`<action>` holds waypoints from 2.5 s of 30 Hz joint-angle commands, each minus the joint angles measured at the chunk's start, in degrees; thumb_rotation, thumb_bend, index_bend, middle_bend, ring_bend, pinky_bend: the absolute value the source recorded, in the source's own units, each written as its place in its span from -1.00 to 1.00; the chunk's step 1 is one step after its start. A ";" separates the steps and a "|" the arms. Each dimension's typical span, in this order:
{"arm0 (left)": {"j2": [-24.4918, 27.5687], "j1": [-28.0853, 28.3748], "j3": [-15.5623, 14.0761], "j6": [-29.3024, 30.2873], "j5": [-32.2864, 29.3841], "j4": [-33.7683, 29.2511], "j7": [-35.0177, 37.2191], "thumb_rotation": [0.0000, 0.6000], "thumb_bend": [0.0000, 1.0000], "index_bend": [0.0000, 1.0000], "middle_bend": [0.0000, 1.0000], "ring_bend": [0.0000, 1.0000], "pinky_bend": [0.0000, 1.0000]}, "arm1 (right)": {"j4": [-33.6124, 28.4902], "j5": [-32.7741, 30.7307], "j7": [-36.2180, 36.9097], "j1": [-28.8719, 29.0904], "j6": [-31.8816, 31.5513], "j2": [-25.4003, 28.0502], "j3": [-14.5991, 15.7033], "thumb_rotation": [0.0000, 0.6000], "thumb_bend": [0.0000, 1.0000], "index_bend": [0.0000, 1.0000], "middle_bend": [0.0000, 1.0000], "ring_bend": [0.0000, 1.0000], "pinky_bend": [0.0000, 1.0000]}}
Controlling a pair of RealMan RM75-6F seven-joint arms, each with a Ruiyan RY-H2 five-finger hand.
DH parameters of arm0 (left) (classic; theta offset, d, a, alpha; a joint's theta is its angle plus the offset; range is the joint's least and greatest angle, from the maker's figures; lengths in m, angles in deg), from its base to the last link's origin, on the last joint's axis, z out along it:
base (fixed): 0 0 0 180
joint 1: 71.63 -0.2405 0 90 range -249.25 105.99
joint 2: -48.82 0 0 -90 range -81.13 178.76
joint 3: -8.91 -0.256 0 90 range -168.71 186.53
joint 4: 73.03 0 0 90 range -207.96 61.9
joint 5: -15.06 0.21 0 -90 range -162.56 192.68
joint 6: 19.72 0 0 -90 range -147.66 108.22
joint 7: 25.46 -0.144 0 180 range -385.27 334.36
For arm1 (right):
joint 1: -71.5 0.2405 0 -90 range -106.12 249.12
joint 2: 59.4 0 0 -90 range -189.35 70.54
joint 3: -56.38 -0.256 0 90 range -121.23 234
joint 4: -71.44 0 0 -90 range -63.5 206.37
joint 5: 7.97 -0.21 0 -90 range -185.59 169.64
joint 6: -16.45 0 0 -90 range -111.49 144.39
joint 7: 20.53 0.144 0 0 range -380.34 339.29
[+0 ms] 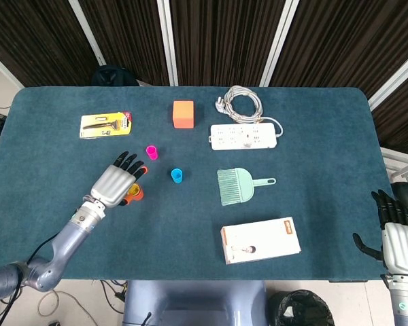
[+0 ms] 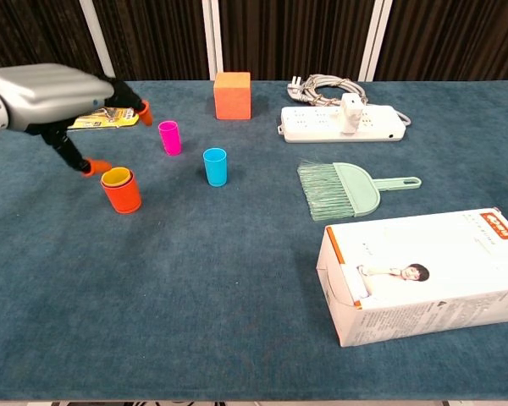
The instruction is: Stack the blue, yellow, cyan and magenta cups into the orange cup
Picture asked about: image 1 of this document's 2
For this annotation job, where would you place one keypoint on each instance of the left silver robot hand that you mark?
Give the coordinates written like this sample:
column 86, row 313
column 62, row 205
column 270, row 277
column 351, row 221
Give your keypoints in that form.
column 114, row 185

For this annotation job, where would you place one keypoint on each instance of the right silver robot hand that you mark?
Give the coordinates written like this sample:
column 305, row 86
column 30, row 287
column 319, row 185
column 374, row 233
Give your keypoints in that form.
column 403, row 249

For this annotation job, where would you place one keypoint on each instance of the magenta plastic cup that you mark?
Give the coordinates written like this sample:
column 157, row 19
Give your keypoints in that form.
column 152, row 153

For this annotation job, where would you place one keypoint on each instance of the light blue plastic cup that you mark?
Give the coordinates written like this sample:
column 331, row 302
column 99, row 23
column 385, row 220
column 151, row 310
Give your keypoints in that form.
column 177, row 176

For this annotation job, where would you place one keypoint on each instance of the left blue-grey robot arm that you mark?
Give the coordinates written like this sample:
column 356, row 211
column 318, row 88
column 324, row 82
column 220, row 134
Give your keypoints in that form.
column 64, row 241

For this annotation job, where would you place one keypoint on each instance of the mint green hand brush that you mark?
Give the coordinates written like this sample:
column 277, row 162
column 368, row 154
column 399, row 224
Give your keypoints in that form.
column 239, row 185

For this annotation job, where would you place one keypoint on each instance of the orange plastic cup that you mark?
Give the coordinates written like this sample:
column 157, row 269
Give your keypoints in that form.
column 139, row 196

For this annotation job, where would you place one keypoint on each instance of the razor in yellow package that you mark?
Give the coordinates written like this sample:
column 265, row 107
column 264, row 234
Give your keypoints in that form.
column 105, row 126

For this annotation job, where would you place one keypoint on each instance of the white metal rack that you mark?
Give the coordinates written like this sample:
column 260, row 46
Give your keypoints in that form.
column 399, row 166

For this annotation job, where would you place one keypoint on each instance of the orange foam cube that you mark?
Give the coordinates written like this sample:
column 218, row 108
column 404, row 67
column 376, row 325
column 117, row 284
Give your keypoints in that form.
column 183, row 115

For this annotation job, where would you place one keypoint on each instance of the black chair behind table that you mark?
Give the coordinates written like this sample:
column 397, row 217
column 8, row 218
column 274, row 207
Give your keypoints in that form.
column 114, row 76

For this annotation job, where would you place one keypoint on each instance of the black trash bin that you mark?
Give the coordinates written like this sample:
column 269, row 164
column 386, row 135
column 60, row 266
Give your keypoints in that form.
column 302, row 309

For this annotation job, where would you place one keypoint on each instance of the white power strip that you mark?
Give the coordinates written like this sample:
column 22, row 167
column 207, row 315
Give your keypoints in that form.
column 241, row 136

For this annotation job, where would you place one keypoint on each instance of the white cardboard product box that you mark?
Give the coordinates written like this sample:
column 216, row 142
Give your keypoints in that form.
column 258, row 241

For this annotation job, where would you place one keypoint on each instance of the white partition post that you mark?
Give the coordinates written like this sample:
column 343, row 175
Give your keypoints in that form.
column 3, row 68
column 167, row 40
column 86, row 32
column 394, row 81
column 279, row 40

